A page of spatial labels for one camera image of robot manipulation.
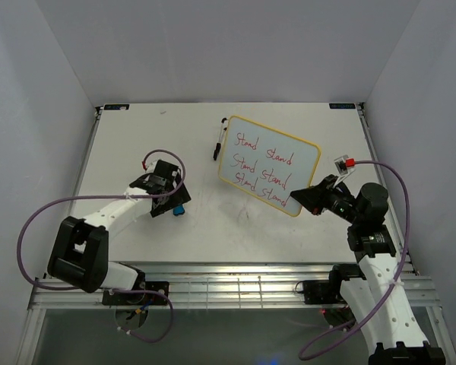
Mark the aluminium frame rail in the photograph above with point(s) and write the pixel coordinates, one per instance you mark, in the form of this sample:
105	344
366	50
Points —
205	286

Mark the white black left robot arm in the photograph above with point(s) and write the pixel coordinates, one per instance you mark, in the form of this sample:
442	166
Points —
80	255

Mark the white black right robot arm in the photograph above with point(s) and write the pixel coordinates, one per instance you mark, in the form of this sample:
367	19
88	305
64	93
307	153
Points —
371	287

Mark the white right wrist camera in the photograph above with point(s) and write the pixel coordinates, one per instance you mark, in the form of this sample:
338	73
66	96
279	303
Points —
344	165

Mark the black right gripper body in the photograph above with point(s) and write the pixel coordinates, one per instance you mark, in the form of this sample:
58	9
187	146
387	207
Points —
330	196

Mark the blue right table label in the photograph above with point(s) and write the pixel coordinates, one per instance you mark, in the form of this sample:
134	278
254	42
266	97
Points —
342	106

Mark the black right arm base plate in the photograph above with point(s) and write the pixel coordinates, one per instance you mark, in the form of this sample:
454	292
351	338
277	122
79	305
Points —
318	292

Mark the blue table label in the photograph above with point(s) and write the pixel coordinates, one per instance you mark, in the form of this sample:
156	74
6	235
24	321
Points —
342	106
119	107

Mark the yellow framed whiteboard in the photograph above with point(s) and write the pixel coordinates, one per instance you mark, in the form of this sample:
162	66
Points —
266	163

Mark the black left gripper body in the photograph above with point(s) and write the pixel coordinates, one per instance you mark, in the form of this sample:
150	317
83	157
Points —
178	198

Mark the blue left table label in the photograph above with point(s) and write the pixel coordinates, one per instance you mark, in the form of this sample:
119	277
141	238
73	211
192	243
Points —
119	107

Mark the blue whiteboard eraser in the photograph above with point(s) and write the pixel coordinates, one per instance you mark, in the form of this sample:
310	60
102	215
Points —
179	210

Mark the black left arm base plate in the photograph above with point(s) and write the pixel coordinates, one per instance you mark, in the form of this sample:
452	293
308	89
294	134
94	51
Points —
138	299

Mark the black metal whiteboard stand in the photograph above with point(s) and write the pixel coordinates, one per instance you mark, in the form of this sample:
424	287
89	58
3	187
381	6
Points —
219	142

